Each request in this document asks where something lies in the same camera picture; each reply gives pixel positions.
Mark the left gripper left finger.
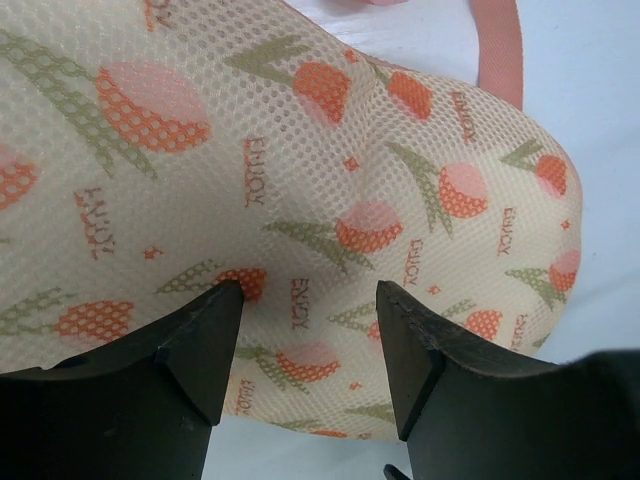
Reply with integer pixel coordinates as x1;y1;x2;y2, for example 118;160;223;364
1;281;244;479

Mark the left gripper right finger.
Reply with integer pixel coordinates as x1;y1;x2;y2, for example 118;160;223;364
376;281;639;479

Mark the floral mesh laundry bag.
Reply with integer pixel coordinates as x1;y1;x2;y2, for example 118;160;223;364
1;1;582;439

